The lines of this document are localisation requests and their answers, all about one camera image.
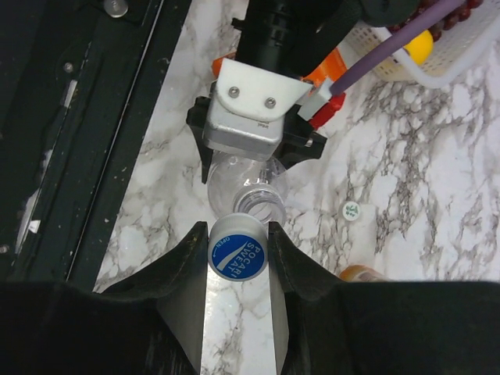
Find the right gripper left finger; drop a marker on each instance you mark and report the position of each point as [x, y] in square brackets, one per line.
[149, 323]

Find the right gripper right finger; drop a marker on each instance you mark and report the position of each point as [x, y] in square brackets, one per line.
[324, 325]

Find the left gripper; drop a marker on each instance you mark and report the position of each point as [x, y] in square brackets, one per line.
[290, 139]

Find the clear bottle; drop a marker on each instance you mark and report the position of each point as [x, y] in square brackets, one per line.
[239, 185]

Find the blue cap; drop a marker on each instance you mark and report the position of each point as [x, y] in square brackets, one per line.
[237, 249]

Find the white green bottle cap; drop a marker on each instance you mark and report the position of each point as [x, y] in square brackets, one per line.
[351, 211]

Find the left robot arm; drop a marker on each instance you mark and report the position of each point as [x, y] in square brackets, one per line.
[292, 38]

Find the orange juice bottle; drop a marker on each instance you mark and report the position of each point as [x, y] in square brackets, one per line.
[360, 273]

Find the orange snack box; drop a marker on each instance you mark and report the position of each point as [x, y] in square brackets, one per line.
[333, 67]

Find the yellow lemon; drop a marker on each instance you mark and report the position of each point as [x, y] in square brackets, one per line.
[420, 47]

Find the white plastic basket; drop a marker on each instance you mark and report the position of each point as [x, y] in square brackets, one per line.
[434, 64]

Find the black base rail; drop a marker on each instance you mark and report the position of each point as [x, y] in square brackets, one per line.
[79, 82]

